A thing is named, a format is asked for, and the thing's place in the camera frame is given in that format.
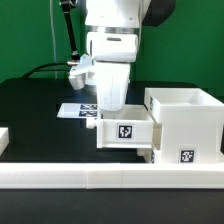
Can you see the white drawer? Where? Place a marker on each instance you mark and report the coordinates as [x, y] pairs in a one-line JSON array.
[[147, 154], [131, 128]]

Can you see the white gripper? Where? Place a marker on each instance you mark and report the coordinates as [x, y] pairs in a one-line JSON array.
[[111, 82]]

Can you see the white drawer cabinet box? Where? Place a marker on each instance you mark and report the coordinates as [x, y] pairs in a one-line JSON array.
[[188, 125]]

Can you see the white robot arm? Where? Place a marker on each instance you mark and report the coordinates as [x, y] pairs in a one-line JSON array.
[[117, 17]]

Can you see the white front fence rail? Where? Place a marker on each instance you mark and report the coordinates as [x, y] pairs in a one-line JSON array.
[[101, 176]]

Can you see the white marker base plate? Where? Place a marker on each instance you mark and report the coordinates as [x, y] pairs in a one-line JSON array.
[[76, 110]]

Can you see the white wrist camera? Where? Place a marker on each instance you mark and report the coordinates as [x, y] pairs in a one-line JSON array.
[[112, 47]]

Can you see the white fence rail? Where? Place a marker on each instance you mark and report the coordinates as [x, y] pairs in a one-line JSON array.
[[101, 176], [4, 139]]

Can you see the white left fence rail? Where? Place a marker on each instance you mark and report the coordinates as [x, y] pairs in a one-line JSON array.
[[4, 139]]

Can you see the white front drawer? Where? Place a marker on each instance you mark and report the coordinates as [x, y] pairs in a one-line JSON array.
[[147, 154]]

